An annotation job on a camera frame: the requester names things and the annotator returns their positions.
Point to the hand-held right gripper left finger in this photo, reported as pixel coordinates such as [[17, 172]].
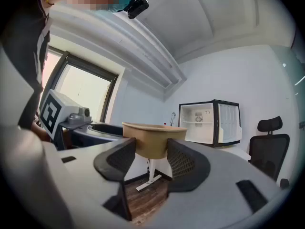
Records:
[[114, 161]]

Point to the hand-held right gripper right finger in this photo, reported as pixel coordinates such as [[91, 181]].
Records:
[[188, 168]]

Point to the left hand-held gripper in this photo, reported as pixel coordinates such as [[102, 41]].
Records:
[[51, 113]]

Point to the tan paper bowl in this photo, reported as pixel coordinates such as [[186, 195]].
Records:
[[152, 139]]

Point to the white mini fridge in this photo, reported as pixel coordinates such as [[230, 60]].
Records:
[[215, 123]]

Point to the person's left forearm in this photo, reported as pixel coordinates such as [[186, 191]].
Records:
[[40, 132]]

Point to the white desk leg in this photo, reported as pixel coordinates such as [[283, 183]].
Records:
[[151, 173]]

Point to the dark framed window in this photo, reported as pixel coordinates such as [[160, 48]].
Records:
[[83, 89]]

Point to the silver desk lamp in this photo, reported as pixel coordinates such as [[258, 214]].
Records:
[[173, 115]]

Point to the black mesh office chair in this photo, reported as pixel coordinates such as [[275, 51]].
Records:
[[268, 151]]

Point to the person's black white patterned top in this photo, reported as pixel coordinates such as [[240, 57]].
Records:
[[21, 44]]

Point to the black head-worn camera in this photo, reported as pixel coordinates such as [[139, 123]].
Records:
[[138, 7]]

